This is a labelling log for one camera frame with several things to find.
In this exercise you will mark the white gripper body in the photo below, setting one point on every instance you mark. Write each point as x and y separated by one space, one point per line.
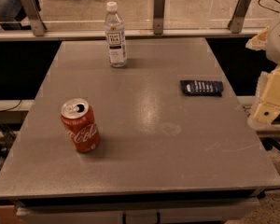
279 42

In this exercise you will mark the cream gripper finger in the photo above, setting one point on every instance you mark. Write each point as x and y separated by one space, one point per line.
258 42
262 115

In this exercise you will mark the clear plastic water bottle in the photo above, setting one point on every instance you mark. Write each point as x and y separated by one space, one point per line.
115 36

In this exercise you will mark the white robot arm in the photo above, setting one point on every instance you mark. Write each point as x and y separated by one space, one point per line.
272 51

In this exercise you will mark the dark blue snack packet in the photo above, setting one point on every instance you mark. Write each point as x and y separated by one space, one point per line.
202 88

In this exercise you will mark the red Coca-Cola can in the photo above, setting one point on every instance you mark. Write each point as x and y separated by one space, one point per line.
78 119

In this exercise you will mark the cardboard box corner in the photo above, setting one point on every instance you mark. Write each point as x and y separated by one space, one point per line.
8 213

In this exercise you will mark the right metal bracket post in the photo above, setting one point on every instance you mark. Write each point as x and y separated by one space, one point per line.
238 17

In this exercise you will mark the metal bracket post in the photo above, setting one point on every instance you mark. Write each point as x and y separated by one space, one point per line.
32 12
238 17
158 16

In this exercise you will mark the middle metal bracket post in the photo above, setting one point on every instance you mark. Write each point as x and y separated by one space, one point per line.
158 16

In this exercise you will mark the left metal bracket post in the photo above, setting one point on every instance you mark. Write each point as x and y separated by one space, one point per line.
32 12

